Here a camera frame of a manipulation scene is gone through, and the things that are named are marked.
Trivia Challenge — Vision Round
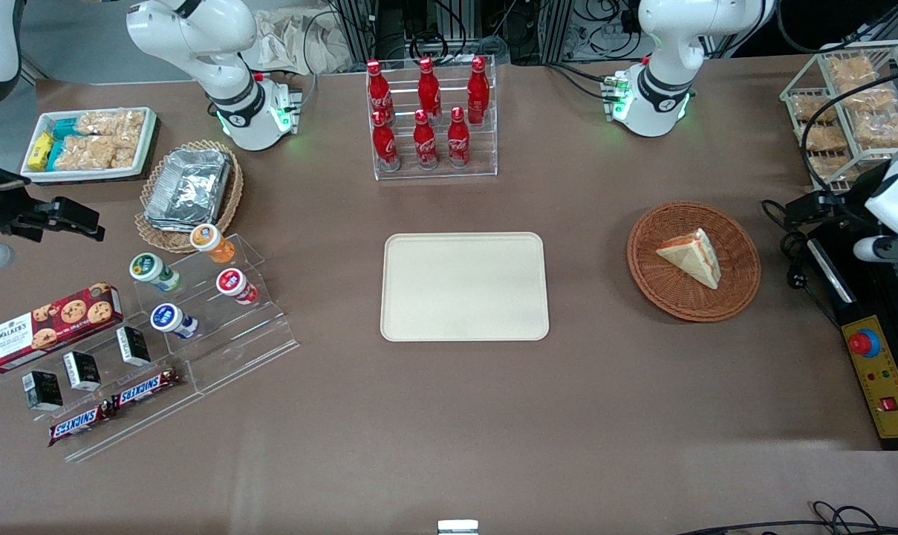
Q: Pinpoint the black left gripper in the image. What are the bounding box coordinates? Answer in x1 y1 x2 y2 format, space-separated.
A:
784 160 894 228

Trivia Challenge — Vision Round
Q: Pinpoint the triangular sandwich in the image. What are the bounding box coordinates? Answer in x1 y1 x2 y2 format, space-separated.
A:
655 227 722 291

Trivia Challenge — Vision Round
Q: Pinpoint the white rectangular snack tray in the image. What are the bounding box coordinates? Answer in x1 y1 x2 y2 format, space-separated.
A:
20 106 158 184

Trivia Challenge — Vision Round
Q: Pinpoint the oval light wicker basket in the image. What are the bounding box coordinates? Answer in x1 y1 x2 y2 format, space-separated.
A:
134 140 244 254

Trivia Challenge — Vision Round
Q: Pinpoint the round brown wicker basket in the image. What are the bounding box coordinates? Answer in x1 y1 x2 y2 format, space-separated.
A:
627 201 762 323

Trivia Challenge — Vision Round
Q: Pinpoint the cream plastic tray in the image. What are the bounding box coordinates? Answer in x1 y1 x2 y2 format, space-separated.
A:
380 233 550 343

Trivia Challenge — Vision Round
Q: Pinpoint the clear bagged cracker snack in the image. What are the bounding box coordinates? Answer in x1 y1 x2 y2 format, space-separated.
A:
853 111 898 148
844 83 898 112
799 124 849 153
811 154 854 181
827 56 879 86
790 93 836 122

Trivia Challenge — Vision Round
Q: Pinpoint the clear rice cracker bag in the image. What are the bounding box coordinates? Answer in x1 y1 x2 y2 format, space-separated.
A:
55 134 139 171
77 110 146 139

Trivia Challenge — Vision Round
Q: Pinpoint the yellow snack packet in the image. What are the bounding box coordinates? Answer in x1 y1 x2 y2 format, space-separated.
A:
27 132 54 172

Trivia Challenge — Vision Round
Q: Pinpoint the green lid yogurt cup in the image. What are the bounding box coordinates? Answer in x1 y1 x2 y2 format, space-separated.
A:
129 253 182 292

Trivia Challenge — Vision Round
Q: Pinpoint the black table appliance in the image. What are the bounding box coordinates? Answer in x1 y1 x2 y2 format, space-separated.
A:
805 215 898 451

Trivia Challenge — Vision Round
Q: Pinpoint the red Walkers cookie box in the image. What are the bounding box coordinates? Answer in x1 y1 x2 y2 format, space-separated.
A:
0 282 124 374

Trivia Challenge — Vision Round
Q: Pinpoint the silver foil container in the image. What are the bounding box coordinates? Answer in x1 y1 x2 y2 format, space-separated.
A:
144 149 232 231

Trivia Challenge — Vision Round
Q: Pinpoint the orange lid yogurt cup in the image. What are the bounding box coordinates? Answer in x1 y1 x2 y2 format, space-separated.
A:
190 224 235 265

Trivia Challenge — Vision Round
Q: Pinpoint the blue lid yogurt cup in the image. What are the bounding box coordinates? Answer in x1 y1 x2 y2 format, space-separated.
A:
150 303 198 340

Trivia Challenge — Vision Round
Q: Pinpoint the small black box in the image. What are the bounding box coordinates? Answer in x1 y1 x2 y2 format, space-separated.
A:
116 325 151 366
22 370 63 412
62 351 102 392

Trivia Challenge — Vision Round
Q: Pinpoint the red lid yogurt cup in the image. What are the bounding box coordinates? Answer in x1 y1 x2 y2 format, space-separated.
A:
216 268 260 305

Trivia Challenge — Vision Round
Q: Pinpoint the Snickers chocolate bar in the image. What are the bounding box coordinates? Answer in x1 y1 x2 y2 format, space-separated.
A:
48 401 115 447
111 366 182 411

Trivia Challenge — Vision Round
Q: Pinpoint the yellow emergency stop box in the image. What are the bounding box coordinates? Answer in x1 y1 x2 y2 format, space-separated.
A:
841 316 898 441

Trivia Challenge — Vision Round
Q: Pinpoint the clear acrylic stepped stand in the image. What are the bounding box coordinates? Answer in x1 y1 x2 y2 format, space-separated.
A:
131 234 301 395
0 320 204 463

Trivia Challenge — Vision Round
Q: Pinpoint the beige cloth bag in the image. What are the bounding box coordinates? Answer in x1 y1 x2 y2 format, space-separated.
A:
242 7 354 75

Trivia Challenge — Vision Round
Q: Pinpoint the red cola bottle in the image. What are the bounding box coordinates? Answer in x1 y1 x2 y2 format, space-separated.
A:
413 109 438 169
366 59 394 123
417 57 442 120
372 110 401 172
466 56 490 125
447 107 470 168

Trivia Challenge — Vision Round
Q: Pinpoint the clear acrylic bottle rack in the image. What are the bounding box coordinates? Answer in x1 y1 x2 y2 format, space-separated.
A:
365 54 498 181

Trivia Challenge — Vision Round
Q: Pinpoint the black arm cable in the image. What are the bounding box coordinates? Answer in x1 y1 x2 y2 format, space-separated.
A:
800 65 898 195

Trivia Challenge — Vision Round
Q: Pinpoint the black power cable with plug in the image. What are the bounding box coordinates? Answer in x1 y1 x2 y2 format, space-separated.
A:
761 199 843 328

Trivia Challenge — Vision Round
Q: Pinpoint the white wire rack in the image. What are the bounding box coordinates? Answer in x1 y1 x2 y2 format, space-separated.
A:
781 41 898 198

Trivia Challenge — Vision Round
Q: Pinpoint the black base cable bundle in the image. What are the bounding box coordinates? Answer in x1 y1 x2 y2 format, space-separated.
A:
544 62 619 102

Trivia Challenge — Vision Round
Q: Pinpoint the black floor cable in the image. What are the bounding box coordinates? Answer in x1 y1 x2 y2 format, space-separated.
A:
679 502 898 535

